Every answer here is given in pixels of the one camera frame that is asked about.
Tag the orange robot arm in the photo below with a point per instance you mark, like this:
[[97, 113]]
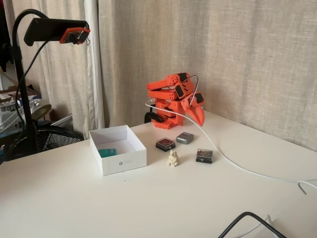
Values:
[[163, 95]]

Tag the black box with clear lid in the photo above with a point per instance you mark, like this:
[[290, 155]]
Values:
[[204, 155]]

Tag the teal green cube case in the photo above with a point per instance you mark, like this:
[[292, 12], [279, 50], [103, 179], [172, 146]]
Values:
[[107, 152]]

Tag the cardboard box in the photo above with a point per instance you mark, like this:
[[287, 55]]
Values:
[[10, 95]]

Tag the grey metal case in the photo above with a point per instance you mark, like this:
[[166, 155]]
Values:
[[184, 137]]

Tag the metal lamp shade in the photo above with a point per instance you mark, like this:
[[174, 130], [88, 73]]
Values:
[[40, 109]]

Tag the white cardboard box bin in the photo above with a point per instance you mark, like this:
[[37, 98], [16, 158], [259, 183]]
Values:
[[123, 162]]

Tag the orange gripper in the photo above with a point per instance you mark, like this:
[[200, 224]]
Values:
[[190, 105]]

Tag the black box with red top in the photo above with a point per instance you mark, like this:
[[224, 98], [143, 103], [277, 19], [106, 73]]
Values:
[[164, 143]]

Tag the white curtain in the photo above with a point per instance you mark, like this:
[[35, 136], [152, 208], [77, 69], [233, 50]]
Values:
[[74, 74]]

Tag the cream bear figurine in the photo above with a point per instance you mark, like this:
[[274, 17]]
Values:
[[173, 158]]

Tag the beige linen curtain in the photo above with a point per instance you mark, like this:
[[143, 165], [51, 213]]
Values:
[[247, 37]]

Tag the black floor fan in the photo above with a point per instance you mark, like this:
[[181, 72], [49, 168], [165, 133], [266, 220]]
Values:
[[57, 138]]

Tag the black gooseneck camera stand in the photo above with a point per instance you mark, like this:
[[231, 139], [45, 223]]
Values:
[[49, 28]]

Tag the black table clamp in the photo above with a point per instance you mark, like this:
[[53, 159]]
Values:
[[153, 116]]

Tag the orange mounted camera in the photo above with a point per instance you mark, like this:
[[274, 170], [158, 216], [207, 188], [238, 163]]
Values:
[[74, 36]]

